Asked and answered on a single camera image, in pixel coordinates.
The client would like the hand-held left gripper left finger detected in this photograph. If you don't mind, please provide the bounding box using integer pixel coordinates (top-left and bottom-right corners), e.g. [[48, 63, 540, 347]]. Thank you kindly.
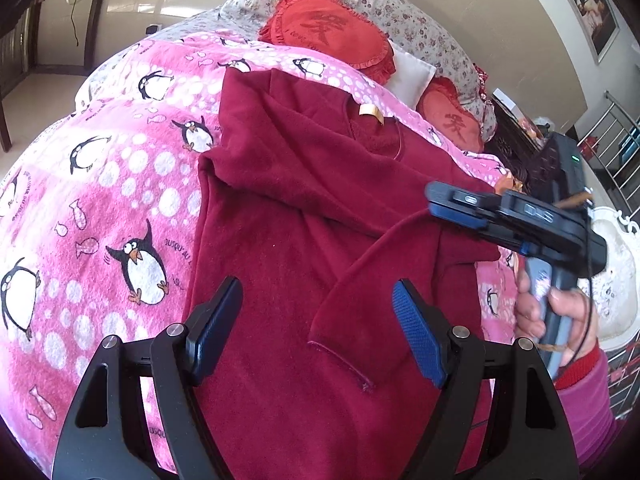
[[51, 276, 244, 480]]

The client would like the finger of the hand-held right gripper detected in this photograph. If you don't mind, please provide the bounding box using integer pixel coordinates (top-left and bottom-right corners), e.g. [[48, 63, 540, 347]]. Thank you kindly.
[[425, 180, 503, 211], [426, 201, 501, 243]]

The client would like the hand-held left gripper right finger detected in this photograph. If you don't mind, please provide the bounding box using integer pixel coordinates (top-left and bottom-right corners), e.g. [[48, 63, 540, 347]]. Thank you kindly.
[[391, 279, 581, 480]]

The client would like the dark red sweater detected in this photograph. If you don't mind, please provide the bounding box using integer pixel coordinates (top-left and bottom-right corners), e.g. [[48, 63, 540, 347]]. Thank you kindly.
[[184, 66, 507, 480]]

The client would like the person's right forearm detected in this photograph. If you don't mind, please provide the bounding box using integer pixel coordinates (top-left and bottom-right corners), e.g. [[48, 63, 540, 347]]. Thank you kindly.
[[552, 337, 623, 480]]

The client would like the person's right hand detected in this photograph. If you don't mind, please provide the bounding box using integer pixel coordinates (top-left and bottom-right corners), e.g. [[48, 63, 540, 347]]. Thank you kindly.
[[514, 259, 601, 361]]

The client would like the dark wooden headboard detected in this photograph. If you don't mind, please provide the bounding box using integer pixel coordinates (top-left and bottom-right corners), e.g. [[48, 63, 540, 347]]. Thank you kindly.
[[482, 107, 551, 196]]

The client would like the small red heart cushion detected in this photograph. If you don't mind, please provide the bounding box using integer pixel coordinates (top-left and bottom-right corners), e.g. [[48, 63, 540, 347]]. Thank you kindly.
[[415, 77, 486, 154]]

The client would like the white ornate furniture piece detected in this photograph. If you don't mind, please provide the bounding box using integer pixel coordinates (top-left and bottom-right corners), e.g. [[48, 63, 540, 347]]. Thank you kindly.
[[582, 204, 640, 343]]

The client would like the pile of bedside clutter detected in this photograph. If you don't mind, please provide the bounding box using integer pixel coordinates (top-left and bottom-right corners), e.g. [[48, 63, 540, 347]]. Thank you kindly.
[[517, 112, 553, 142]]

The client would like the white box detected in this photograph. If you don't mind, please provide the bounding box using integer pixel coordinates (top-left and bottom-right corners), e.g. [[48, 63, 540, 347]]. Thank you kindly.
[[492, 88, 522, 112]]

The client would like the metal railing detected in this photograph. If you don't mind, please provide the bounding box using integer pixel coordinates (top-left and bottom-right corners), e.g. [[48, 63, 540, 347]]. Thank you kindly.
[[579, 90, 640, 206]]

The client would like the white pillow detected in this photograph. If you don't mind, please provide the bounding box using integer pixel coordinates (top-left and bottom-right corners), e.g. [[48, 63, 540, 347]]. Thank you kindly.
[[386, 40, 437, 111]]

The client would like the long floral pillow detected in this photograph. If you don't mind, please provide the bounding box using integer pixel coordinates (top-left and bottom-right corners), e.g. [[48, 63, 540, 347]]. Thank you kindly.
[[310, 0, 498, 153]]

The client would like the pink penguin blanket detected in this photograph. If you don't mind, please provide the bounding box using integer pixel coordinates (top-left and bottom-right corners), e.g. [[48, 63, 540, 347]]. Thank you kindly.
[[0, 30, 526, 480]]

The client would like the large red heart cushion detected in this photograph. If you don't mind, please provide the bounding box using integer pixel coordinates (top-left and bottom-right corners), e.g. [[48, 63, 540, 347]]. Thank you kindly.
[[258, 0, 397, 86]]

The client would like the dark wooden desk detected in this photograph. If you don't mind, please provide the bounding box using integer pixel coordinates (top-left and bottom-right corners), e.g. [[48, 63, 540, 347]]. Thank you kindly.
[[0, 0, 119, 153]]

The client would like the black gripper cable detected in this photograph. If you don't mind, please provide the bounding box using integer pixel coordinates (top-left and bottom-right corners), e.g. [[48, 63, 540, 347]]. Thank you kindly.
[[559, 186, 601, 368]]

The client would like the framed wall picture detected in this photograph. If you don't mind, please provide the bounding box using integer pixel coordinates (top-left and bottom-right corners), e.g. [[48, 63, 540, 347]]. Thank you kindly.
[[558, 0, 622, 64]]

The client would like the thin hanging black cable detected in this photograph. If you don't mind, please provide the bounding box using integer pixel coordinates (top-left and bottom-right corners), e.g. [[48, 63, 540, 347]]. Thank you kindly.
[[67, 0, 85, 47]]

